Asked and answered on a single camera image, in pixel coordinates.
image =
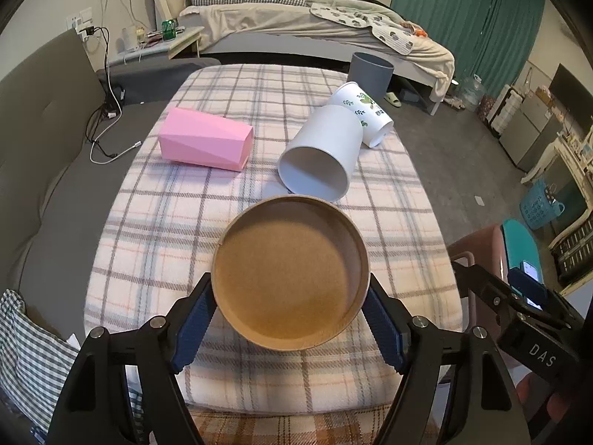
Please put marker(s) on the pink faceted cup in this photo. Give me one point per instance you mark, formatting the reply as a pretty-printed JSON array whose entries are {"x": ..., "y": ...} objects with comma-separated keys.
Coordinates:
[{"x": 206, "y": 140}]

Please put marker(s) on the patterned white blanket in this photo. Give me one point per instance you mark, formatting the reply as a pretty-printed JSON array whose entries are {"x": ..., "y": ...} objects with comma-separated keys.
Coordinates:
[{"x": 393, "y": 35}]

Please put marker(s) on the black television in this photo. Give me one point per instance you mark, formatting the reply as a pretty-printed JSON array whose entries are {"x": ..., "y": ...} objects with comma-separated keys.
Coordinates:
[{"x": 573, "y": 96}]

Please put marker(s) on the white jar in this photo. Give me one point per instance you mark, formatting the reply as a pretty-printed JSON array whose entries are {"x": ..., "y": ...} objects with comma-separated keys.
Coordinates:
[{"x": 130, "y": 38}]

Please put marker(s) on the large water bottle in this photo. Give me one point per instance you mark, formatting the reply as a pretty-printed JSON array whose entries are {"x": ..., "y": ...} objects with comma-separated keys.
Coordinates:
[{"x": 471, "y": 92}]

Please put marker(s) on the grey waste bin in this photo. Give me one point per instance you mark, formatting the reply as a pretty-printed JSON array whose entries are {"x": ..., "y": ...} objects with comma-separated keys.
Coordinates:
[{"x": 372, "y": 73}]

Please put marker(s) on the teal chair cushion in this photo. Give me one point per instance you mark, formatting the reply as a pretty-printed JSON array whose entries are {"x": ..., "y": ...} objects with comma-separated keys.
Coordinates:
[{"x": 522, "y": 251}]

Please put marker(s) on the green soda bottle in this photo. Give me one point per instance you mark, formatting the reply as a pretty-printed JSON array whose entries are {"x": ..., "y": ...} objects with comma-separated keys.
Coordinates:
[{"x": 169, "y": 29}]

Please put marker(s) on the bed with beige sheets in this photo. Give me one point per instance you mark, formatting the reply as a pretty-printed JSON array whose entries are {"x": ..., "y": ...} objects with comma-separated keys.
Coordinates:
[{"x": 265, "y": 28}]

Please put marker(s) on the plaid blanket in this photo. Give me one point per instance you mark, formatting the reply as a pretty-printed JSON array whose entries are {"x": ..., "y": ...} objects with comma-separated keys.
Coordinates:
[{"x": 168, "y": 219}]

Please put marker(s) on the plain white paper cup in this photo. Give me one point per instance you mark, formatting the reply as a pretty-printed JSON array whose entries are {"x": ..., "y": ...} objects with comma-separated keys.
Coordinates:
[{"x": 320, "y": 160}]

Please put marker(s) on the brown chair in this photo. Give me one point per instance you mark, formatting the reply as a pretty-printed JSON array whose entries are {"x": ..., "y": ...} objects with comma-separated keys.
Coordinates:
[{"x": 488, "y": 249}]

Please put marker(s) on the brown cork-bottom cup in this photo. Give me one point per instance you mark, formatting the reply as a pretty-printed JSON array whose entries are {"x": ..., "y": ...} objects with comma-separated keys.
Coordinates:
[{"x": 290, "y": 273}]

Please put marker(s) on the grey sofa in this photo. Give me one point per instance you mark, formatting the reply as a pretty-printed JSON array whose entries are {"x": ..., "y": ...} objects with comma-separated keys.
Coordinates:
[{"x": 55, "y": 197}]

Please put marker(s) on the wall power outlet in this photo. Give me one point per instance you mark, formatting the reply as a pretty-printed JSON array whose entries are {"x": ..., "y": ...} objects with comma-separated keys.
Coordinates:
[{"x": 79, "y": 21}]

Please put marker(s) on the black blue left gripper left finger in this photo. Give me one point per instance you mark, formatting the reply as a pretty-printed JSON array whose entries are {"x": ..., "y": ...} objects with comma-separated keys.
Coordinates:
[{"x": 94, "y": 405}]

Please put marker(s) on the white bedside table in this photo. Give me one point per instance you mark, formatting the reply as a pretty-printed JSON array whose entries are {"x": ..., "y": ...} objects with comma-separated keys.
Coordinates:
[{"x": 170, "y": 48}]

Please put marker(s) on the blue plastic basket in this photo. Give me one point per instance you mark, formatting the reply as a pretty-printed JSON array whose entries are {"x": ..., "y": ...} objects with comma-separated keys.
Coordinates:
[{"x": 540, "y": 206}]

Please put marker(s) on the green curtain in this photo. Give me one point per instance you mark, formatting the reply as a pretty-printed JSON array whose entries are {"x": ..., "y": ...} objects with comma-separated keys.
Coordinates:
[{"x": 489, "y": 38}]

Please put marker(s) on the white cup with green leaves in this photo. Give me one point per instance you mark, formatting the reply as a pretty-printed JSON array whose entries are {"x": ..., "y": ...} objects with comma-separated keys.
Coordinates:
[{"x": 376, "y": 123}]

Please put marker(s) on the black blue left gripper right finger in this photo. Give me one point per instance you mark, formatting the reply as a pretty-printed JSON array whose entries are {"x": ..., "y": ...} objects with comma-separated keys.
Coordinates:
[{"x": 481, "y": 405}]

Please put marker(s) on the checked green white cloth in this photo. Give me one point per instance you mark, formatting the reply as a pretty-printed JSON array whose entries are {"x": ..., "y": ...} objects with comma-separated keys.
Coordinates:
[{"x": 34, "y": 362}]

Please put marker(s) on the green slipper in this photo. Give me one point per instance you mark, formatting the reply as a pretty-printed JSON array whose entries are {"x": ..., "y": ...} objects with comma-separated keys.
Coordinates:
[{"x": 393, "y": 99}]

